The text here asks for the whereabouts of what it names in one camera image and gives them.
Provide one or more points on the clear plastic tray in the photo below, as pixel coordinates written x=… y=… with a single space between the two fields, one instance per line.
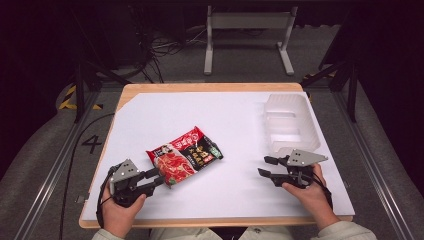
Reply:
x=288 y=123

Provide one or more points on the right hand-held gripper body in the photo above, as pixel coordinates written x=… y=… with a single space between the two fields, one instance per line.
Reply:
x=301 y=158

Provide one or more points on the person's left hand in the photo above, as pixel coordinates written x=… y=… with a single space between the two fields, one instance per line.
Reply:
x=117 y=218

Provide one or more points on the person's right hand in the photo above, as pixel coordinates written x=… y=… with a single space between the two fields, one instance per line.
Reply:
x=315 y=200

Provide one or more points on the black tripod stand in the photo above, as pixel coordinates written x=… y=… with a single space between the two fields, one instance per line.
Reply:
x=351 y=83
x=80 y=86

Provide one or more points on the white table mat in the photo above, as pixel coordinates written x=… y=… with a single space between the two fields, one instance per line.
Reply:
x=213 y=110

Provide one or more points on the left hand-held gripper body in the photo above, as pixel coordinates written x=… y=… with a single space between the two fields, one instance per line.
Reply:
x=124 y=173

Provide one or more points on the aluminium rail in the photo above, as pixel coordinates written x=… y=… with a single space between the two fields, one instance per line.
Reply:
x=56 y=166
x=370 y=160

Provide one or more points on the yellow black hazard tape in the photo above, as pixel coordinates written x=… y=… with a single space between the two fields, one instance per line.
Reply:
x=68 y=96

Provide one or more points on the person's legs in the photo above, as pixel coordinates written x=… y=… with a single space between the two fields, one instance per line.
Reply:
x=263 y=233

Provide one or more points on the grey metal stand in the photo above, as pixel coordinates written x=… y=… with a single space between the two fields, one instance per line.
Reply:
x=250 y=20

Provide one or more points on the red instant noodle packet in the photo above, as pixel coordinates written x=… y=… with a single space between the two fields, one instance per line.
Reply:
x=183 y=156

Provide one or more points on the small grey metal bracket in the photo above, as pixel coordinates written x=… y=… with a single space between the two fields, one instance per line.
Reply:
x=81 y=199

